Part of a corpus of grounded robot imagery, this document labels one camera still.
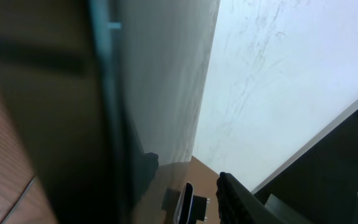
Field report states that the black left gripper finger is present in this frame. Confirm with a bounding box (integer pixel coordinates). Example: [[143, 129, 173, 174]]
[[216, 172, 283, 224]]

